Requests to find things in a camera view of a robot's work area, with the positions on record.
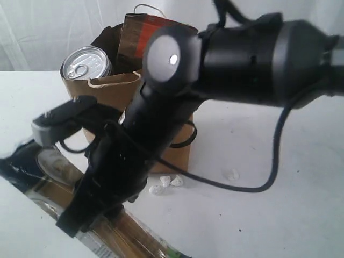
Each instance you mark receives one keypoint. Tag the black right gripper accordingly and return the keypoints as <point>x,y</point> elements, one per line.
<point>128,144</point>

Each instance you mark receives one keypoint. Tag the spaghetti package dark blue ends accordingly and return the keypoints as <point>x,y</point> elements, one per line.
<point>48,179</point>

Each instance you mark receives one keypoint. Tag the brown paper shopping bag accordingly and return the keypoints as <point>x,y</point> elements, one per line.
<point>117,89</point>

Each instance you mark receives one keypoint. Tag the dark tea can silver lid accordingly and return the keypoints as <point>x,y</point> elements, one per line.
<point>84,63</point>

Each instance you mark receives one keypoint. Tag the brown pouch orange label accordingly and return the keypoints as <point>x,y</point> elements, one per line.
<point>136,31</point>

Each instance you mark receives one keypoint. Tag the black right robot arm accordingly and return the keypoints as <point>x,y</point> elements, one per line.
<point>267,61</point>

